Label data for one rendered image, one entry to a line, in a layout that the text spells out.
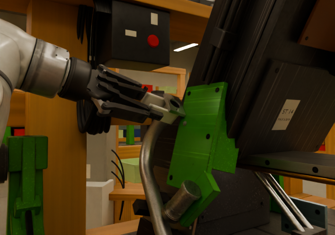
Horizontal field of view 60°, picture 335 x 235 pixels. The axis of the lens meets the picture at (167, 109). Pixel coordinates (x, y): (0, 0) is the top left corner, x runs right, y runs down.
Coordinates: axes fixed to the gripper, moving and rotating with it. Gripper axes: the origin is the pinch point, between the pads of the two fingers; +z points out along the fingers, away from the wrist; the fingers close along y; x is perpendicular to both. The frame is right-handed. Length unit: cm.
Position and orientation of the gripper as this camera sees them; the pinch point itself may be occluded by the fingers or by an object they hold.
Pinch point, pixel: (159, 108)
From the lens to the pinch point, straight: 60.9
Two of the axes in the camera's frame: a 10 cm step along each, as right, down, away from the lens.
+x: -5.4, 6.9, 4.9
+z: 8.2, 2.8, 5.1
